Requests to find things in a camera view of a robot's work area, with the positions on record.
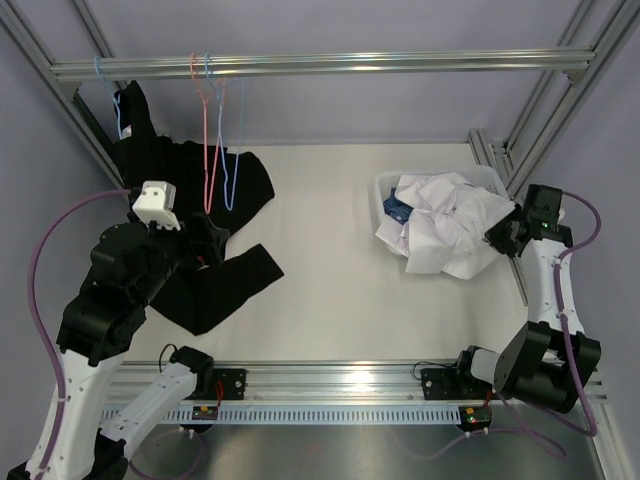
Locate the white slotted cable duct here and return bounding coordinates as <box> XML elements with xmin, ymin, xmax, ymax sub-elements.
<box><xmin>99</xmin><ymin>403</ymin><xmax>462</xmax><ymax>426</ymax></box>

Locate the aluminium hanging rail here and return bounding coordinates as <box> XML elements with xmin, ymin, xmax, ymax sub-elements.
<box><xmin>50</xmin><ymin>47</ymin><xmax>595</xmax><ymax>83</ymax></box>

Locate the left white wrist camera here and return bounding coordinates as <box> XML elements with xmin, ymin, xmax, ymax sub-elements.
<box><xmin>132</xmin><ymin>181</ymin><xmax>181</xmax><ymax>231</ymax></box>

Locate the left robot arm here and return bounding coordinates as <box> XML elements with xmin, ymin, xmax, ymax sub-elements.
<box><xmin>7</xmin><ymin>214</ymin><xmax>229</xmax><ymax>479</ymax></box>

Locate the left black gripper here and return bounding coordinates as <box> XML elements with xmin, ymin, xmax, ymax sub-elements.
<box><xmin>131</xmin><ymin>208</ymin><xmax>230</xmax><ymax>306</ymax></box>

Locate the left aluminium frame post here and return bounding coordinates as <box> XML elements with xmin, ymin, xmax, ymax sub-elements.
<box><xmin>1</xmin><ymin>1</ymin><xmax>122</xmax><ymax>186</ymax></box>

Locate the white and black shirt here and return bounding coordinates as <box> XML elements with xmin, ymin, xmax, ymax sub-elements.
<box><xmin>375</xmin><ymin>173</ymin><xmax>515</xmax><ymax>280</ymax></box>

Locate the pink wire hanger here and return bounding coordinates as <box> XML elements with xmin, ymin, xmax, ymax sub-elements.
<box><xmin>188</xmin><ymin>52</ymin><xmax>229</xmax><ymax>214</ymax></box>

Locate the white plastic basket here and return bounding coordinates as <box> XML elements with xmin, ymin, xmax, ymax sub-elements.
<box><xmin>373</xmin><ymin>165</ymin><xmax>508</xmax><ymax>222</ymax></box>

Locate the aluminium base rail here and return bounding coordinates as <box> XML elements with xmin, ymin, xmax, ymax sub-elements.
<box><xmin>99</xmin><ymin>362</ymin><xmax>609</xmax><ymax>404</ymax></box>

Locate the right aluminium frame post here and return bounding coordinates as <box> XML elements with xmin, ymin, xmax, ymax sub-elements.
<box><xmin>467</xmin><ymin>0</ymin><xmax>640</xmax><ymax>361</ymax></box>

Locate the blue plaid shirt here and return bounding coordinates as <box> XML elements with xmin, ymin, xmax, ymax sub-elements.
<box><xmin>382</xmin><ymin>188</ymin><xmax>413</xmax><ymax>225</ymax></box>

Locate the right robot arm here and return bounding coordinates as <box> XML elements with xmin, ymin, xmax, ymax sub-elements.
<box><xmin>452</xmin><ymin>184</ymin><xmax>601</xmax><ymax>414</ymax></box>

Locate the aluminium frame post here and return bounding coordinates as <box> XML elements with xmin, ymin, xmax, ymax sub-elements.
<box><xmin>467</xmin><ymin>0</ymin><xmax>640</xmax><ymax>361</ymax></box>
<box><xmin>1</xmin><ymin>1</ymin><xmax>122</xmax><ymax>186</ymax></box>

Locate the blue wire hanger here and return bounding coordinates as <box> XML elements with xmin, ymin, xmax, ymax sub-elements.
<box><xmin>93</xmin><ymin>56</ymin><xmax>125</xmax><ymax>140</ymax></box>
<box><xmin>202</xmin><ymin>52</ymin><xmax>246</xmax><ymax>211</ymax></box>

